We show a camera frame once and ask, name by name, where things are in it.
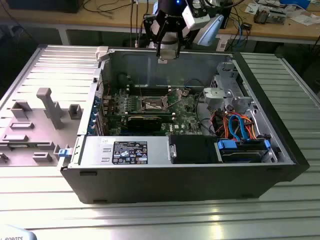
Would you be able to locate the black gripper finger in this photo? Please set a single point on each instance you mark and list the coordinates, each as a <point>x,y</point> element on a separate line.
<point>158,51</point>
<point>179,47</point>

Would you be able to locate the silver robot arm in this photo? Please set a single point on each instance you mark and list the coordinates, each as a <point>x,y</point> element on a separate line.
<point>210,31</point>

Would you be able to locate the CPU socket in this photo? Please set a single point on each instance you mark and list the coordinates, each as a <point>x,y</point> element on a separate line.
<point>150,106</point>

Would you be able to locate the CPU cooler heatsink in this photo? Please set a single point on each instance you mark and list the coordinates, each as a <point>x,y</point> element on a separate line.
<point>261,16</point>

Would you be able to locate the silver drive cage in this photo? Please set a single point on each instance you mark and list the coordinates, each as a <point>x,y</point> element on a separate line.
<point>225,75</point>

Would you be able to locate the wooden workbench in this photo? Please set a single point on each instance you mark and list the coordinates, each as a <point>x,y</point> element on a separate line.
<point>100,17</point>

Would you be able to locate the green motherboard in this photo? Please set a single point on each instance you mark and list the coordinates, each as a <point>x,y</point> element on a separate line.
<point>185,117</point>

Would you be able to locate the small black adapter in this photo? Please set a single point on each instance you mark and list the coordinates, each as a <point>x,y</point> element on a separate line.
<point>247,25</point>

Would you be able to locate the black graphics card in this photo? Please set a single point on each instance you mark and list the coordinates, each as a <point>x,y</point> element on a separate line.
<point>143,123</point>

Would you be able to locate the grey metal device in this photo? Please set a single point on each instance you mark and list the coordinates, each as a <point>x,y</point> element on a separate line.
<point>277,17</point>

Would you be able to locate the black plastic shroud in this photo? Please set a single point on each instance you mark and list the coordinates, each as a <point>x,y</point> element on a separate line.
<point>192,150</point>

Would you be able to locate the hard disk in blue carrier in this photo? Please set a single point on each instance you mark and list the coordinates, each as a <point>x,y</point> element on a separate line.
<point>226,145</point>

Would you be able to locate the silver power supply unit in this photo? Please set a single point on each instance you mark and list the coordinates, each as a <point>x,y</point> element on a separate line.
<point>95,150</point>

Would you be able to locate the black monitor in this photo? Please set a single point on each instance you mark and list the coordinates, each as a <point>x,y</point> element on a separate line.
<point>42,6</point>

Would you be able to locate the white paper sheet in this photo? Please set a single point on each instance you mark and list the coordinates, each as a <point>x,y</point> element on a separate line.
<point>303,20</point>

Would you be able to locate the black PC case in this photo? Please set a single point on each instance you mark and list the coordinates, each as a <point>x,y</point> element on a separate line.
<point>175,182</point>

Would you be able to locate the blue plastic latch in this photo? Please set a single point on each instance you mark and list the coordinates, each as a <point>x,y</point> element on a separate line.
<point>64,152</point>

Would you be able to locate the grey parts rack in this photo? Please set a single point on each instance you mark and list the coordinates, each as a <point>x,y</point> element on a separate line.
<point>33,117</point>

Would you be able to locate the pale blue teach pendant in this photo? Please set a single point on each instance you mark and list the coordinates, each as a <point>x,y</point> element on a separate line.
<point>15,232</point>

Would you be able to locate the small wrist camera with bracket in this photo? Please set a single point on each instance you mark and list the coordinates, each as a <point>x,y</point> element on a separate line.
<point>150,18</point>

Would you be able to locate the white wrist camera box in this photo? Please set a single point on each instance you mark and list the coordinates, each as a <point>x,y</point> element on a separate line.
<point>196,20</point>

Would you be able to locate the rounded silver metal bracket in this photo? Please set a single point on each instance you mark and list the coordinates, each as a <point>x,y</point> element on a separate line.
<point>217,98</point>

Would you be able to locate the angled silver metal bracket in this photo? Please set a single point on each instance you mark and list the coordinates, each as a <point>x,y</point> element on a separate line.
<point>241,103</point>

